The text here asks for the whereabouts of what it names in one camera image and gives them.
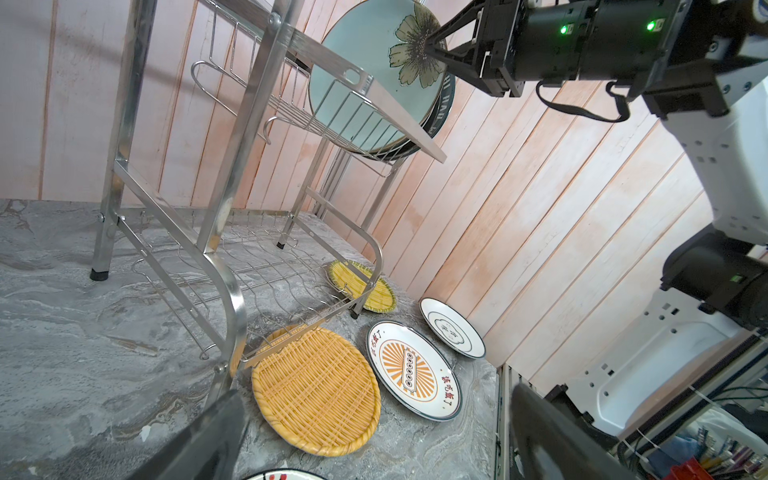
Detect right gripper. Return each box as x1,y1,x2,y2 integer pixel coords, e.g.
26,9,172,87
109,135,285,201
424,1,599,97

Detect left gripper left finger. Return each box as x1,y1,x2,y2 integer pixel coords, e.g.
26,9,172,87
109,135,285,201
130,390,247,479

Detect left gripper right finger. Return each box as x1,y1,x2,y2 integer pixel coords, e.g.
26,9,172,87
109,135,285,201
511,384,634,480

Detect white plate green lettered rim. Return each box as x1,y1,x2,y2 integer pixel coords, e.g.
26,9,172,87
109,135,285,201
373,73,456,163

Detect light green flower plate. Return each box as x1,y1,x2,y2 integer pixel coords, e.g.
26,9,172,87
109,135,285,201
307,0,448,154

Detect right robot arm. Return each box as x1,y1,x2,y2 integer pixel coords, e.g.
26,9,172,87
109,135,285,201
424,1,767,443

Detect stainless steel dish rack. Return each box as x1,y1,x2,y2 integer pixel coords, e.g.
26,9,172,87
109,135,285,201
90,1,438,403

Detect cream floral plate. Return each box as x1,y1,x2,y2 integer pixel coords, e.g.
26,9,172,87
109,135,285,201
244,468,326,480

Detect orange woven pattern plate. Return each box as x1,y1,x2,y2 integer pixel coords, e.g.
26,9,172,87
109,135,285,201
251,328,381,457

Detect white plate black cloud motif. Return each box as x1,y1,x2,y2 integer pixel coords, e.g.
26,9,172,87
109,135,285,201
419,297,486,359

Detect large orange sunburst plate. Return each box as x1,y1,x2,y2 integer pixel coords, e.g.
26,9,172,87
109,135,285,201
366,320,463,422

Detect yellow woven pattern plate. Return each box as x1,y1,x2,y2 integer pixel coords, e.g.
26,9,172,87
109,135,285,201
328,260,397,313

